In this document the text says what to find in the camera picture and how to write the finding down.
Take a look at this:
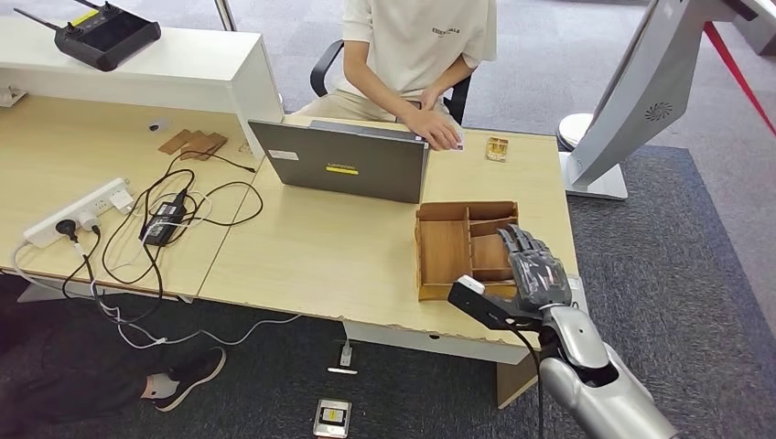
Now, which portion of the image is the person's right hand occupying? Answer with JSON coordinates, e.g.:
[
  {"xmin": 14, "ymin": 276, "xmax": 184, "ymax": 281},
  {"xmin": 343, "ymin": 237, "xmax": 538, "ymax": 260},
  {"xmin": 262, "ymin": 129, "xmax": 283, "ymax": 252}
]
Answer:
[{"xmin": 401, "ymin": 107, "xmax": 465, "ymax": 153}]

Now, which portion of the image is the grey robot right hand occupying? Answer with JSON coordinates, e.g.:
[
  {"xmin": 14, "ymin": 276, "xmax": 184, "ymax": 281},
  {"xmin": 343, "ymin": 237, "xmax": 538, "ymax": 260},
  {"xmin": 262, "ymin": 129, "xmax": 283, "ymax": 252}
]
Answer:
[{"xmin": 497, "ymin": 224, "xmax": 574, "ymax": 313}]

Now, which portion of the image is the grey card reader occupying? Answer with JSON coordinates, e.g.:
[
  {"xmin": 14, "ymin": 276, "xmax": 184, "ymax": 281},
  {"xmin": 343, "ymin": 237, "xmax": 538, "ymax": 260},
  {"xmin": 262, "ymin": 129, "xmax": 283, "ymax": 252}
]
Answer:
[{"xmin": 566, "ymin": 275, "xmax": 589, "ymax": 316}]

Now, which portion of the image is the seated person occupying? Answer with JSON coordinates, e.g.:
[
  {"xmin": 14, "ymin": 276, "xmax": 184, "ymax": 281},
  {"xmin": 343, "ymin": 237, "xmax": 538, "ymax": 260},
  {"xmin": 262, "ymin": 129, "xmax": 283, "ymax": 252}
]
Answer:
[{"xmin": 294, "ymin": 0, "xmax": 500, "ymax": 153}]

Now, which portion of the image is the flat wooden card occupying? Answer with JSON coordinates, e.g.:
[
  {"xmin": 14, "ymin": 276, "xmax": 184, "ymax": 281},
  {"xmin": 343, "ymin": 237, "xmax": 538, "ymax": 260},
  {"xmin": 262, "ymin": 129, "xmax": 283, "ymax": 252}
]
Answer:
[
  {"xmin": 157, "ymin": 128, "xmax": 193, "ymax": 155},
  {"xmin": 179, "ymin": 130, "xmax": 229, "ymax": 162}
]

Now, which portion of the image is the person's leg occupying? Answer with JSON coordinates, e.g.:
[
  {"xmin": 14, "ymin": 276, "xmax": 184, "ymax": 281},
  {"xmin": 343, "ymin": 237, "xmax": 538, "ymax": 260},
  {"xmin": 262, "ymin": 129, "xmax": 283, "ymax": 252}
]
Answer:
[{"xmin": 0, "ymin": 345, "xmax": 228, "ymax": 439}]

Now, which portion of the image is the black office chair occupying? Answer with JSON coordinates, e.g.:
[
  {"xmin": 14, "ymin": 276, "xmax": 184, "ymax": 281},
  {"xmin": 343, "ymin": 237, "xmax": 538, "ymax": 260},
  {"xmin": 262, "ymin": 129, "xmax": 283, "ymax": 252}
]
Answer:
[{"xmin": 309, "ymin": 38, "xmax": 473, "ymax": 125}]

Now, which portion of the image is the grey laptop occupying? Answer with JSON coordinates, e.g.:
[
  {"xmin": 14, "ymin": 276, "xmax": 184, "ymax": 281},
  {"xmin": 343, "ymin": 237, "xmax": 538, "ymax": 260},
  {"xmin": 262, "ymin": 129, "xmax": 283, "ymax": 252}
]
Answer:
[{"xmin": 247, "ymin": 118, "xmax": 432, "ymax": 206}]

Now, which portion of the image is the wooden compartment box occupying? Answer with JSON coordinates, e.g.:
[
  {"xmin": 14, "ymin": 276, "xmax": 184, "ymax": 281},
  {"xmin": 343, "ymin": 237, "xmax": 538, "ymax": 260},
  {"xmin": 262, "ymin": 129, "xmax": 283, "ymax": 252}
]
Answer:
[{"xmin": 414, "ymin": 200, "xmax": 522, "ymax": 303}]

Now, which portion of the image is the light wooden desk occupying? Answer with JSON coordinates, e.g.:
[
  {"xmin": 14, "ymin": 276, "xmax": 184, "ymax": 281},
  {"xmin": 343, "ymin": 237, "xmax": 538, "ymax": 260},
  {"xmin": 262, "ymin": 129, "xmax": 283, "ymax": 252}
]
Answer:
[
  {"xmin": 199, "ymin": 113, "xmax": 592, "ymax": 410},
  {"xmin": 0, "ymin": 93, "xmax": 264, "ymax": 303}
]

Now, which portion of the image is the white kiosk stand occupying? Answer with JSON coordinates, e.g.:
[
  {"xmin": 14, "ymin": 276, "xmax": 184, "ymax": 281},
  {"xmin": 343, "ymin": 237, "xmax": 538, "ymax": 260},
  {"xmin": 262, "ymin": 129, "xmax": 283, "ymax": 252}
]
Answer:
[{"xmin": 557, "ymin": 0, "xmax": 760, "ymax": 202}]

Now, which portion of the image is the metal pole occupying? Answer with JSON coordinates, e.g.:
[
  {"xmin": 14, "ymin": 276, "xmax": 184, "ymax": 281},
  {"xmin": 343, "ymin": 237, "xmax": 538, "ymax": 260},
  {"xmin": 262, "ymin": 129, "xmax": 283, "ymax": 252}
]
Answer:
[{"xmin": 215, "ymin": 0, "xmax": 239, "ymax": 31}]

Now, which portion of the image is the silver floor socket box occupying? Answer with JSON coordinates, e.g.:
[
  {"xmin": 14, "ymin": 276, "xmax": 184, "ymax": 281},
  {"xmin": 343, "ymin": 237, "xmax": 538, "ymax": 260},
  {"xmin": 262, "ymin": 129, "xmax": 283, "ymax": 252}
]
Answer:
[{"xmin": 312, "ymin": 398, "xmax": 353, "ymax": 439}]

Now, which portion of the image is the white raised counter shelf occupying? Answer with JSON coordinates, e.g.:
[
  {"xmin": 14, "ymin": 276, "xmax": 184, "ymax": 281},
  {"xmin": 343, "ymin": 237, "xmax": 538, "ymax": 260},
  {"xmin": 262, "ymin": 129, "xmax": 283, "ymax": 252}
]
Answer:
[{"xmin": 0, "ymin": 15, "xmax": 286, "ymax": 160}]

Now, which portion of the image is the red barrier strip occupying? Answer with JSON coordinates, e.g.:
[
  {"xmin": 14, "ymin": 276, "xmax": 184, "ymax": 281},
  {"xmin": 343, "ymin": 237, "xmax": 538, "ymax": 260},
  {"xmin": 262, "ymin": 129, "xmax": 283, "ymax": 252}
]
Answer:
[{"xmin": 703, "ymin": 22, "xmax": 776, "ymax": 135}]

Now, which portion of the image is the black laptop power adapter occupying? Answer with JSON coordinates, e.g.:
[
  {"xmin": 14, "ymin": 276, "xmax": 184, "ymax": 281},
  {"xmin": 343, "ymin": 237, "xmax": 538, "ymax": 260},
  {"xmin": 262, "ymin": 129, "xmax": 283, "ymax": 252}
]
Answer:
[{"xmin": 139, "ymin": 187, "xmax": 189, "ymax": 248}]

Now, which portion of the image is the black remote controller with antennas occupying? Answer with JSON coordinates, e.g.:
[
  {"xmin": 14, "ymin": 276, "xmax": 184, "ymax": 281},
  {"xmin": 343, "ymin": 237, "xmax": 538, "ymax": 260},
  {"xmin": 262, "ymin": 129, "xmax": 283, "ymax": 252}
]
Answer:
[{"xmin": 13, "ymin": 0, "xmax": 163, "ymax": 72}]

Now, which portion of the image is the white furniture corner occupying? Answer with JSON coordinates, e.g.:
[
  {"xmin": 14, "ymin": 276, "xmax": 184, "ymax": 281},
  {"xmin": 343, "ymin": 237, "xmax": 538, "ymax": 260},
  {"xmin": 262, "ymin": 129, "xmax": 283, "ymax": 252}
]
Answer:
[{"xmin": 742, "ymin": 0, "xmax": 776, "ymax": 57}]

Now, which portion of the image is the white power strip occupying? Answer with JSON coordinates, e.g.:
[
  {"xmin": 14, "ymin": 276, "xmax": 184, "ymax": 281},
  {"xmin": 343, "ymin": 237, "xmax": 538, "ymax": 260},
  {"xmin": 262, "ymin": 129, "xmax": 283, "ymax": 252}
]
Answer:
[{"xmin": 23, "ymin": 177, "xmax": 135, "ymax": 250}]

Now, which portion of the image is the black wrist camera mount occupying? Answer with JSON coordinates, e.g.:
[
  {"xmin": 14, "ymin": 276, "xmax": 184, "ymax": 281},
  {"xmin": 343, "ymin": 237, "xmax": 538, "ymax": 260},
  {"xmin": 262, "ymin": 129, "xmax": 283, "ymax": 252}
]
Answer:
[{"xmin": 447, "ymin": 275, "xmax": 544, "ymax": 333}]

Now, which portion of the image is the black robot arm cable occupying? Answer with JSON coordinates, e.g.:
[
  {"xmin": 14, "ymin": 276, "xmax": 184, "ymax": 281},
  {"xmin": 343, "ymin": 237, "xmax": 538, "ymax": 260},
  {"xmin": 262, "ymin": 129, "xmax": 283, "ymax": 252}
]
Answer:
[{"xmin": 512, "ymin": 327, "xmax": 547, "ymax": 439}]

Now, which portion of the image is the black laptop charger cable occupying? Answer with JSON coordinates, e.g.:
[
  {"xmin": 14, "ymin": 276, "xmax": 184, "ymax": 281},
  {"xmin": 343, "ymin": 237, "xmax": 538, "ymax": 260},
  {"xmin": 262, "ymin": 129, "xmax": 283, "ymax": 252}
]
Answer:
[{"xmin": 101, "ymin": 149, "xmax": 265, "ymax": 287}]

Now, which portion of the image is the white floor cable outlet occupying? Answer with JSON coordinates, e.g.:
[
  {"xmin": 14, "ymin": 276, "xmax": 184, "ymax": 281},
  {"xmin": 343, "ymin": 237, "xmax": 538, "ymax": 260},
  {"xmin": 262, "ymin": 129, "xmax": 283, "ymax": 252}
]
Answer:
[{"xmin": 326, "ymin": 340, "xmax": 360, "ymax": 377}]

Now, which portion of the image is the thin white cable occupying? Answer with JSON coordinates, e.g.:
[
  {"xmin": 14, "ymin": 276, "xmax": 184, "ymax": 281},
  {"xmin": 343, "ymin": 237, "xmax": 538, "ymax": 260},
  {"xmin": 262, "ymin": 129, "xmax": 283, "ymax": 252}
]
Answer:
[{"xmin": 111, "ymin": 190, "xmax": 214, "ymax": 268}]

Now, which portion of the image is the black power cord with plug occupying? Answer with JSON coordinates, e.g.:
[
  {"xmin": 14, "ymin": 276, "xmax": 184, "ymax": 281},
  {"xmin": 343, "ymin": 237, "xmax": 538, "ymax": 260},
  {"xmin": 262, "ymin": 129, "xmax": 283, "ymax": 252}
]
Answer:
[{"xmin": 55, "ymin": 218, "xmax": 166, "ymax": 326}]

